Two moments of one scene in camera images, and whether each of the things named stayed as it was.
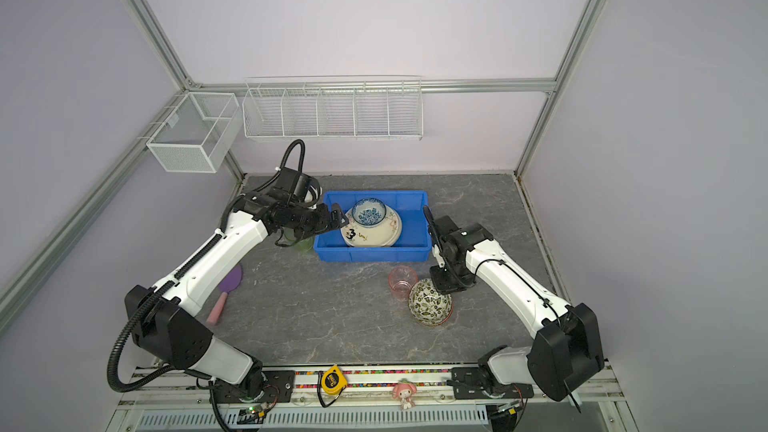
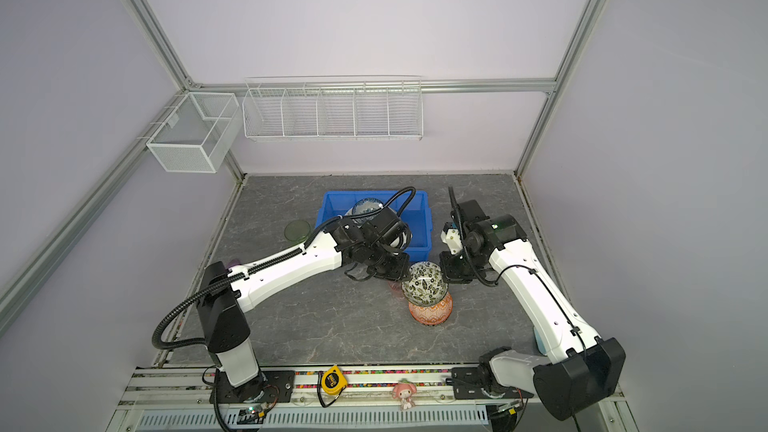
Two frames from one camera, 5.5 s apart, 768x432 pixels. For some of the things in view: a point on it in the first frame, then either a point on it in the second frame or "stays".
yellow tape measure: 333,382 stays
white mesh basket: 196,134 stays
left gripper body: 305,218 → 386,264
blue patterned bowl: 368,212 stays
